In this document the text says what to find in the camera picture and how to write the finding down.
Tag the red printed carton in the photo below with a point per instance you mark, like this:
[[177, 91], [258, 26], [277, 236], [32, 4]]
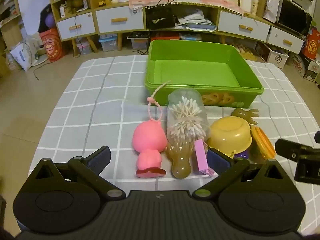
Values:
[[312, 43]]

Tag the wooden bookshelf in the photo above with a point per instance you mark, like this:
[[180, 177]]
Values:
[[12, 30]]

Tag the white printed crate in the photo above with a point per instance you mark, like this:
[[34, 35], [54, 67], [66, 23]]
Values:
[[278, 58]]

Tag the egg tray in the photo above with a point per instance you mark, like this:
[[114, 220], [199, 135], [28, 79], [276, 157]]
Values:
[[246, 52]]

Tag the yellow toy truck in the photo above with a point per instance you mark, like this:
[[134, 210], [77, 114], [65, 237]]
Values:
[[101, 4]]

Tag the dark printed carton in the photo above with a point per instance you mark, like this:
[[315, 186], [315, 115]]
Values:
[[298, 63]]

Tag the orange round lid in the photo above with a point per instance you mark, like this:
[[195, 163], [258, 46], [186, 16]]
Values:
[[262, 142]]

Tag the white plastic bag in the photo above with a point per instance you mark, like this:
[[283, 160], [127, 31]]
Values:
[[21, 55]]

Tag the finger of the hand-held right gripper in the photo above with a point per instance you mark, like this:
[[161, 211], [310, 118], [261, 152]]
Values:
[[290, 148], [308, 170]]

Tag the clear bin pink contents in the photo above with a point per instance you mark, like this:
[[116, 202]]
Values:
[[83, 47]]

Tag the pink duck toy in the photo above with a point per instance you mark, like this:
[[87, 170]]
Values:
[[148, 140]]

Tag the black microwave oven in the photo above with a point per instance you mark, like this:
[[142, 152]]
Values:
[[291, 17]]

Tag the green plastic storage box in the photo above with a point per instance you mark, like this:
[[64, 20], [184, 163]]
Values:
[[190, 72]]

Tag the purple ball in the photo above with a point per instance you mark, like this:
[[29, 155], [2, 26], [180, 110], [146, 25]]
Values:
[[50, 20]]

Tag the red gift box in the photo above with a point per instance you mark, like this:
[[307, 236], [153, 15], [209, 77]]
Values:
[[51, 46]]

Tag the white cabinet drawer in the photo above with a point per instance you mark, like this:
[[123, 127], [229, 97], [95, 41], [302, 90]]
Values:
[[277, 36], [120, 12], [75, 21], [240, 20]]

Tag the yellow plastic bowl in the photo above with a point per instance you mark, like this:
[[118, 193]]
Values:
[[230, 135]]

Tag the pink fringed cloth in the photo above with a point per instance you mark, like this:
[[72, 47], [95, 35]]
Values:
[[212, 1]]

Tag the clear cotton swab jar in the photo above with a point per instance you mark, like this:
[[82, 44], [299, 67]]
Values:
[[187, 120]]

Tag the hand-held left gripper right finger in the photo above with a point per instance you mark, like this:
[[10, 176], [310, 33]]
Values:
[[218, 161]]

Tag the black box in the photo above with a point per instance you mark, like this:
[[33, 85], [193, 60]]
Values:
[[160, 17]]

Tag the purple grape toy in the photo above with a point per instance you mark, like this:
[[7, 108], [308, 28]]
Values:
[[242, 154]]

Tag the amber hairbrush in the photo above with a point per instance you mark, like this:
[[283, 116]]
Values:
[[181, 165]]

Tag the grey checked tablecloth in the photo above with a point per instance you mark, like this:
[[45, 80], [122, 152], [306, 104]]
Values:
[[87, 105]]

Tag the clear storage bin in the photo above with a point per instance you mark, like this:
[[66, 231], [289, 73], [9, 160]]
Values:
[[138, 42]]

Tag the white cardboard box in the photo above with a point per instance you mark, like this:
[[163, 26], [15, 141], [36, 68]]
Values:
[[272, 7]]

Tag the clear bin blue lid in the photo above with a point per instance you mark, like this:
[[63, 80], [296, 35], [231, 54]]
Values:
[[190, 37], [108, 43]]

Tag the small pink box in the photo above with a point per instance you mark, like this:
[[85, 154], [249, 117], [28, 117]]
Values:
[[201, 157]]

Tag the orange cardboard box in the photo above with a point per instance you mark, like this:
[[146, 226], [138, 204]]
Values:
[[165, 35]]

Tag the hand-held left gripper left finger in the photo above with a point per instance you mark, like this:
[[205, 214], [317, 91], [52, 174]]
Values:
[[100, 160]]

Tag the black cloth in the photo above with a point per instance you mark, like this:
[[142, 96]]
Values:
[[42, 20]]

